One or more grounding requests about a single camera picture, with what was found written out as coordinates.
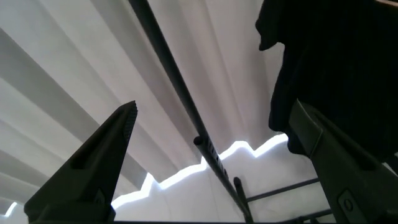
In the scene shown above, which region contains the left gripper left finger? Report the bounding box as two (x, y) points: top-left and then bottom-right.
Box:
(24, 100), (139, 223)

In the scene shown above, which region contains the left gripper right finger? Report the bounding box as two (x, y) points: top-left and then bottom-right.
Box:
(288, 99), (398, 223)

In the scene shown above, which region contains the black t-shirt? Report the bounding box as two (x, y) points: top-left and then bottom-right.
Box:
(254, 0), (398, 162)

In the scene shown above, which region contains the black clothes rack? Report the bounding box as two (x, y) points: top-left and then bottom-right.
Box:
(127, 0), (333, 223)

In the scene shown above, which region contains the white curtain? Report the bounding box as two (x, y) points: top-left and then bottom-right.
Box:
(0, 0), (292, 217)

